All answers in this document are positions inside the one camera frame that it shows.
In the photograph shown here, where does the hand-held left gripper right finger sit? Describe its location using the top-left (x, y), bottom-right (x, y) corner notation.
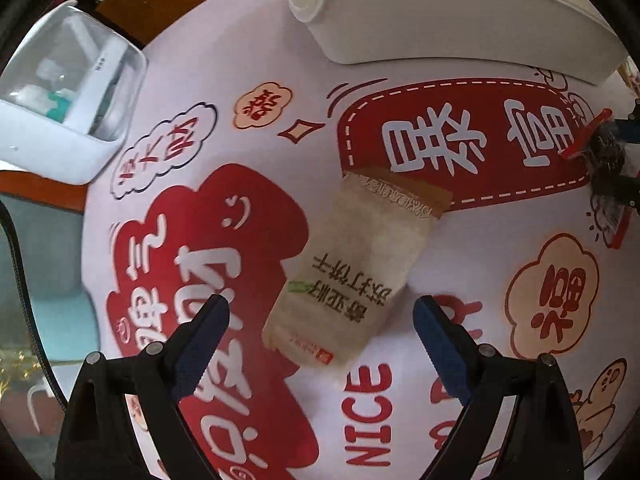
top-left (413, 295), bottom-right (586, 480)

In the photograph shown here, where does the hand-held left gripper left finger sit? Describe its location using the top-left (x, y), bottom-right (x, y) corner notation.
top-left (54, 294), bottom-right (231, 480)

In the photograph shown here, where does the black cable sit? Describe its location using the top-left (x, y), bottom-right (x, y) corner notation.
top-left (0, 200), bottom-right (68, 411)

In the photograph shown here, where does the white medicine box clear lid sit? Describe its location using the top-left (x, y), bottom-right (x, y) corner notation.
top-left (0, 0), bottom-right (149, 185)

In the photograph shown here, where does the white plastic storage bin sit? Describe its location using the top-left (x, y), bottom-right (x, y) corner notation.
top-left (279, 0), bottom-right (628, 86)

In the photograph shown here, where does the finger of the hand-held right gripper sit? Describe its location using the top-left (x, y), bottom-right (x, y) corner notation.
top-left (611, 99), bottom-right (640, 145)
top-left (617, 170), bottom-right (640, 211)

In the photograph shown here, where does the beige cracker packet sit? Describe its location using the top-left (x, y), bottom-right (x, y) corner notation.
top-left (261, 167), bottom-right (453, 368)

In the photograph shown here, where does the red strip dark snack packet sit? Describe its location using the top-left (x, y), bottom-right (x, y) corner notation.
top-left (560, 107), bottom-right (633, 251)

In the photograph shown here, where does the teal canister dark lid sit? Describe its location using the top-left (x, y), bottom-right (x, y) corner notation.
top-left (0, 195), bottom-right (96, 366)

